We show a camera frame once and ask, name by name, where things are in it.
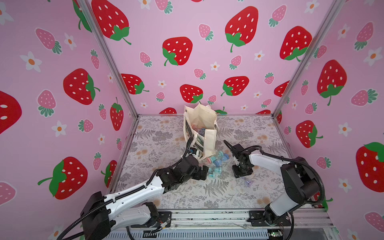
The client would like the aluminium corner frame post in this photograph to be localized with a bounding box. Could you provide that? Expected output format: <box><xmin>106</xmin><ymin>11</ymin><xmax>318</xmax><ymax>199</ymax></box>
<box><xmin>272</xmin><ymin>0</ymin><xmax>345</xmax><ymax>120</ymax></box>

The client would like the purple hourglass right cluster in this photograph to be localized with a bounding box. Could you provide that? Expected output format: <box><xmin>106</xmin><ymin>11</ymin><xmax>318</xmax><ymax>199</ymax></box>
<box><xmin>245</xmin><ymin>180</ymin><xmax>253</xmax><ymax>187</ymax></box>

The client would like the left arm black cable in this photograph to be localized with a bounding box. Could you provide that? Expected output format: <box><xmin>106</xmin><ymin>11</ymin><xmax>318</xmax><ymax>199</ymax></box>
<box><xmin>56</xmin><ymin>136</ymin><xmax>196</xmax><ymax>240</ymax></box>

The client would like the teal hourglass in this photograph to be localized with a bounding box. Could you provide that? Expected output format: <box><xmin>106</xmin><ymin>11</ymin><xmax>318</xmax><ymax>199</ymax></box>
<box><xmin>208</xmin><ymin>167</ymin><xmax>222</xmax><ymax>179</ymax></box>

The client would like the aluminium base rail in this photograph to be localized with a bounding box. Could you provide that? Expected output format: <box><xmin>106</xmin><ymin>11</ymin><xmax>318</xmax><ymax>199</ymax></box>
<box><xmin>83</xmin><ymin>208</ymin><xmax>340</xmax><ymax>240</ymax></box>

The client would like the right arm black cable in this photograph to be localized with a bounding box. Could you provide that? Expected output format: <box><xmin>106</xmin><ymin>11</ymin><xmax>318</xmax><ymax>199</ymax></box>
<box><xmin>223</xmin><ymin>139</ymin><xmax>326</xmax><ymax>240</ymax></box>

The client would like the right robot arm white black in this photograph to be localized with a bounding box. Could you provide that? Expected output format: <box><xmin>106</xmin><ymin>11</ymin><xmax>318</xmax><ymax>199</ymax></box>
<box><xmin>224</xmin><ymin>141</ymin><xmax>325</xmax><ymax>226</ymax></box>

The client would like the left aluminium corner post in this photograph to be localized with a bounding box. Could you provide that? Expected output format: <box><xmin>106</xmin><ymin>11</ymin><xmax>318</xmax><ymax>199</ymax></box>
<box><xmin>79</xmin><ymin>0</ymin><xmax>139</xmax><ymax>120</ymax></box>

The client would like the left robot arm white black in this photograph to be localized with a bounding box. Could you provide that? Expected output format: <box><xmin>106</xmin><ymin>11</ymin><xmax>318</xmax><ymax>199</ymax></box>
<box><xmin>81</xmin><ymin>155</ymin><xmax>209</xmax><ymax>240</ymax></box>

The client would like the canvas tote bag floral print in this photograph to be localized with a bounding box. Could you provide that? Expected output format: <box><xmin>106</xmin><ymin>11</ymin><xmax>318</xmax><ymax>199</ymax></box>
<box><xmin>183</xmin><ymin>104</ymin><xmax>219</xmax><ymax>161</ymax></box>

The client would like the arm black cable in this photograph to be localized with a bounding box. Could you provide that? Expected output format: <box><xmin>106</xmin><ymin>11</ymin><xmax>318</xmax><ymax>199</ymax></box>
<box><xmin>56</xmin><ymin>136</ymin><xmax>196</xmax><ymax>240</ymax></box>
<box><xmin>223</xmin><ymin>139</ymin><xmax>326</xmax><ymax>240</ymax></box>

